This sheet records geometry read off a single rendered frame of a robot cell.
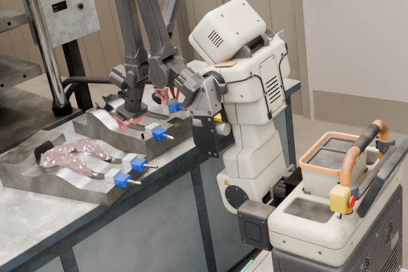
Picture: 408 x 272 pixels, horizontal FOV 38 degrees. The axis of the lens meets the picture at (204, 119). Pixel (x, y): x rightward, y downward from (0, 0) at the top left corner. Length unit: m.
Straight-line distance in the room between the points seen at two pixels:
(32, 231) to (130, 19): 0.76
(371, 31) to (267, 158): 1.84
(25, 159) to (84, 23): 0.99
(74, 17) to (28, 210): 1.17
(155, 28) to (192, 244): 1.08
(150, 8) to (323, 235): 0.84
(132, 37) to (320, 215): 0.80
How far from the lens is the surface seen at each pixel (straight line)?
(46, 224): 2.04
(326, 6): 3.81
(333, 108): 4.05
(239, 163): 1.99
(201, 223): 2.54
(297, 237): 1.80
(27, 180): 2.24
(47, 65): 2.80
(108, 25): 5.12
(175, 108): 2.25
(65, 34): 2.97
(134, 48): 1.88
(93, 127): 2.48
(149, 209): 2.30
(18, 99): 3.22
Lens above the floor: 1.87
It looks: 25 degrees down
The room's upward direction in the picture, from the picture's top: 9 degrees counter-clockwise
